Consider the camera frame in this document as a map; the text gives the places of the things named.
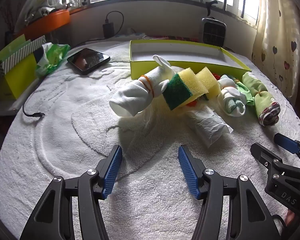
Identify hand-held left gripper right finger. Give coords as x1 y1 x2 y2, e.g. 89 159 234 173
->
178 144 282 240

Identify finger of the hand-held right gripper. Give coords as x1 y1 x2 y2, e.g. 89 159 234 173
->
250 142 285 171
274 132 300 161

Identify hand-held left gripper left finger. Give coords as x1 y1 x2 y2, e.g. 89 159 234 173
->
20 144 123 240

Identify white wipe packet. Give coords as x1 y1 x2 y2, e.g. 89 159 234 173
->
187 104 234 148

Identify green towel roll patterned edge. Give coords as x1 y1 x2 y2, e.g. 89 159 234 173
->
242 71 281 127

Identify light green cloth bundle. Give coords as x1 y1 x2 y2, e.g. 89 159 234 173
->
236 81 255 105

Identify white and teal sock bundle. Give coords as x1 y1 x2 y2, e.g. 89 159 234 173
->
217 74 246 117

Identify white sock roll orange band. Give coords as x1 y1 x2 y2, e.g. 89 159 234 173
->
109 55 183 117

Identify yellow sponge green scrub pad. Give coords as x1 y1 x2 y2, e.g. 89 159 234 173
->
162 67 199 111

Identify plain yellow sponge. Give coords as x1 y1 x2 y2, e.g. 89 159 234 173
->
195 67 221 100

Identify yellow-green cardboard box tray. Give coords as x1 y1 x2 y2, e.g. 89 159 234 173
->
129 39 252 80

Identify person's right hand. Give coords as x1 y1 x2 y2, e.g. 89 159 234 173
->
285 209 299 227

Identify cream curtain with hearts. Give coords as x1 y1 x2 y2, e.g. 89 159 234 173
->
251 0 300 100

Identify black smartphone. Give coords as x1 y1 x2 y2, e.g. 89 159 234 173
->
67 48 110 75

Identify green and white plastic bag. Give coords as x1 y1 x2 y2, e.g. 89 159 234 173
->
35 43 71 77

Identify small grey fan heater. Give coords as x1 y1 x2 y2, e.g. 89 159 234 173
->
202 17 227 45

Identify yellow-green striped cardboard box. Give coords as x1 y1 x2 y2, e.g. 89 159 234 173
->
0 35 47 100

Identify red patterned cloth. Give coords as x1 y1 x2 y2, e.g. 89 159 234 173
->
145 35 198 42

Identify white power strip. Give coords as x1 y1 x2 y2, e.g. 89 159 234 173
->
126 27 147 37

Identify black charger adapter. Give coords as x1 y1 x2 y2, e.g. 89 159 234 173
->
102 17 115 38

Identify pile of white plastic clutter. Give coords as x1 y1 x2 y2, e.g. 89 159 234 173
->
15 0 68 27

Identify black charger cable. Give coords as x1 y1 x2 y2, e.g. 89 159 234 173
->
22 11 124 118

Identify black window handle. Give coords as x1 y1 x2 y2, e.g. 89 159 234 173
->
205 0 218 15

